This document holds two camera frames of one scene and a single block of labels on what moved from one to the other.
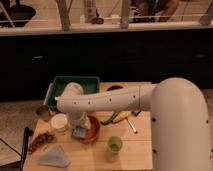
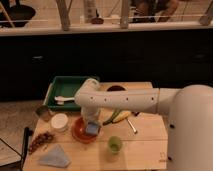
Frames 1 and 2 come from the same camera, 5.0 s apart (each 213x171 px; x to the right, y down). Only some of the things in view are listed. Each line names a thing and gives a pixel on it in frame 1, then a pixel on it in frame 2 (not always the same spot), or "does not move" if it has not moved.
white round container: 58,122 does not move
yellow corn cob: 121,115 does not move
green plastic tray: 56,89 does not move
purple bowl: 114,87 does not move
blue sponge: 79,131 → 92,128
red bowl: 94,130 → 79,132
